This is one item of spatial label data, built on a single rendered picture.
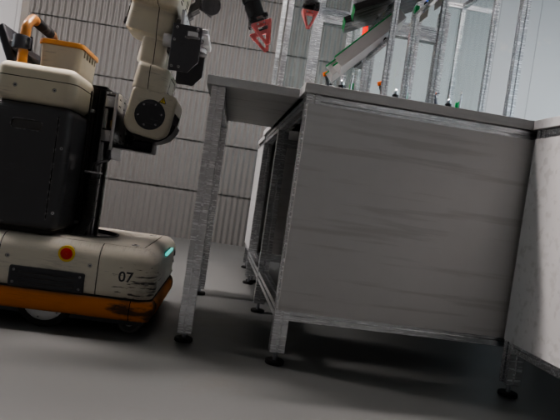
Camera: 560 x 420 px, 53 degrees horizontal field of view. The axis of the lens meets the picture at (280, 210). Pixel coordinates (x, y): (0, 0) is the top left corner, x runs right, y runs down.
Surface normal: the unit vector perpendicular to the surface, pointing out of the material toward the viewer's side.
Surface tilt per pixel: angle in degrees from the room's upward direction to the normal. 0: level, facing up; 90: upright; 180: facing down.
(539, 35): 90
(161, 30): 90
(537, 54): 90
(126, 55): 90
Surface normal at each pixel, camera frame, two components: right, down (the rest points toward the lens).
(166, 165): 0.08, 0.04
